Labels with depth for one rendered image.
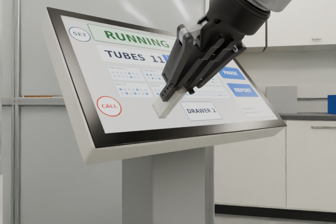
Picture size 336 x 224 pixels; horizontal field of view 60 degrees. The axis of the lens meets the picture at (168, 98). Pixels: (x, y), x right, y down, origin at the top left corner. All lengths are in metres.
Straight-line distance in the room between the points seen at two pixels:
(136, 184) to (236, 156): 2.05
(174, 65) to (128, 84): 0.13
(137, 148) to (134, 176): 0.21
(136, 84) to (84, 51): 0.11
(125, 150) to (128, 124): 0.04
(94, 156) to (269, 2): 0.30
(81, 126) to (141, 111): 0.10
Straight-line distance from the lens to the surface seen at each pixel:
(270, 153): 2.68
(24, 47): 1.71
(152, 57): 0.62
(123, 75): 0.53
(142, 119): 0.47
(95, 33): 0.59
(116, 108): 0.46
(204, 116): 0.57
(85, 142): 0.43
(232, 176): 2.70
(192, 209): 0.71
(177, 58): 0.40
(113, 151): 0.43
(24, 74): 1.69
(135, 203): 0.67
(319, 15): 3.19
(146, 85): 0.54
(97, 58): 0.53
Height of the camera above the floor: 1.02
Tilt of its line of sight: 1 degrees up
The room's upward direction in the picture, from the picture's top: straight up
